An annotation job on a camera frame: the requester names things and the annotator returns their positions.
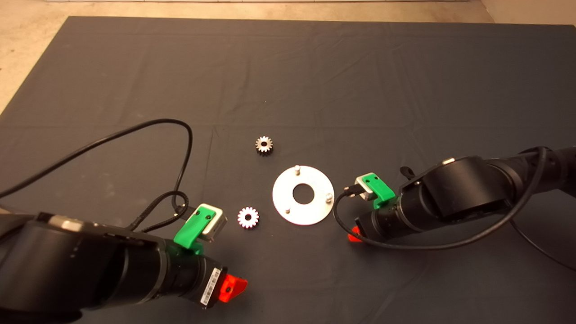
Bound dark grey table cloth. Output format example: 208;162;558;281
0;16;576;324

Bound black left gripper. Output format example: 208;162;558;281
160;241;248;308

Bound round metal carrier plate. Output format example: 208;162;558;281
272;165;335;226

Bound silver camera box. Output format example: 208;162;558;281
201;205;228;243
355;177;374;201

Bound silver left camera box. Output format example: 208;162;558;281
201;205;228;243

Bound steel planetary gear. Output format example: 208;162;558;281
237;207;260;230
255;136;274;156

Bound silver right camera box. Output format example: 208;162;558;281
355;177;374;201

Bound braided black cable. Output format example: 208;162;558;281
128;190;195;234

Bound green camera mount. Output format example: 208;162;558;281
364;173;396;210
173;203;214;255

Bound smooth black cable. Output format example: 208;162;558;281
0;119;193;212

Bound green left camera mount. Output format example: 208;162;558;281
173;203;214;255

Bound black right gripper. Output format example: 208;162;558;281
349;198;412;243

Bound green right camera mount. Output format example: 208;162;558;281
364;173;396;210

